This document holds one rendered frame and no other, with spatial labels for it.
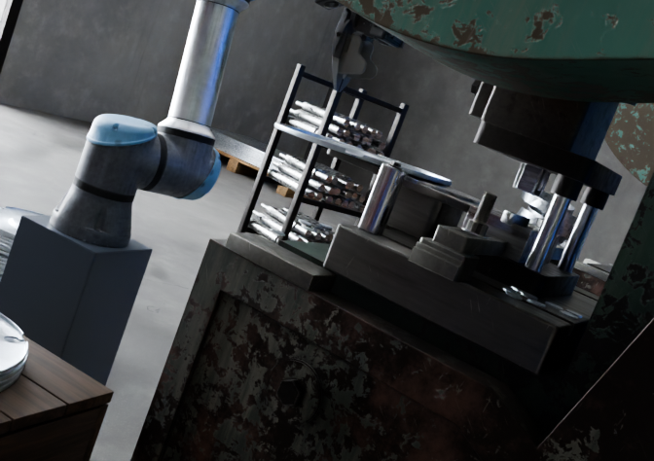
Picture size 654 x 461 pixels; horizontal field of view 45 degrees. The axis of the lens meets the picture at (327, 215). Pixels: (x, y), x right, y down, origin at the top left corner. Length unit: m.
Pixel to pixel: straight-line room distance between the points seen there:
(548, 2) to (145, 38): 6.28
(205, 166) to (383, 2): 0.91
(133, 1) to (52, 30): 0.78
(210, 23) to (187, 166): 0.28
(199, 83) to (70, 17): 4.81
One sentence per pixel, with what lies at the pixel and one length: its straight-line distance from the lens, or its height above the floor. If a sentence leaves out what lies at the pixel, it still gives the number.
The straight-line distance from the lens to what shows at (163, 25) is 6.98.
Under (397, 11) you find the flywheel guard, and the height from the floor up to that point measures 0.94.
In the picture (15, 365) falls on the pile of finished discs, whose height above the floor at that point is 0.38.
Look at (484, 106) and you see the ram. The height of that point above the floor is 0.91.
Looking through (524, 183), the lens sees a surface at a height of 0.83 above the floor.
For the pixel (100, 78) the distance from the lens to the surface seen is 6.67.
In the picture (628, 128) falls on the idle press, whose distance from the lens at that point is 2.48.
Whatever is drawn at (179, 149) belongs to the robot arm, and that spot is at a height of 0.66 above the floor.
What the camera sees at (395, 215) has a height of 0.72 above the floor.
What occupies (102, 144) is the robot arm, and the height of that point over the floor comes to 0.63.
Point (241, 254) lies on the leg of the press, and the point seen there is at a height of 0.62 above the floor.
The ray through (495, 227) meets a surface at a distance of 1.07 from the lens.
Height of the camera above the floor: 0.85
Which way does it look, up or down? 8 degrees down
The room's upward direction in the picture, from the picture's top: 21 degrees clockwise
